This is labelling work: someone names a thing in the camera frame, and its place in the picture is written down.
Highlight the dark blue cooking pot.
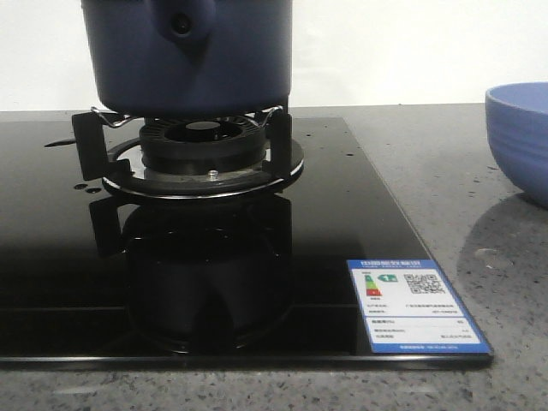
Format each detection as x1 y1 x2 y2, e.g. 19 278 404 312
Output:
81 1 292 118

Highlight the black glass gas cooktop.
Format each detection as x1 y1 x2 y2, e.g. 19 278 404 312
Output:
1 118 493 370

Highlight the light blue ceramic bowl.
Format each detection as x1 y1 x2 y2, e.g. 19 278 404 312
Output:
485 81 547 207

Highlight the black right gas burner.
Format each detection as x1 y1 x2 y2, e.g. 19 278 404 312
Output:
140 116 266 176

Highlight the black right pot support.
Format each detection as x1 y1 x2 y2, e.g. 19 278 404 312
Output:
72 106 304 200

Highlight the blue energy efficiency label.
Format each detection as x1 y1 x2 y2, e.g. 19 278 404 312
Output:
347 259 491 354

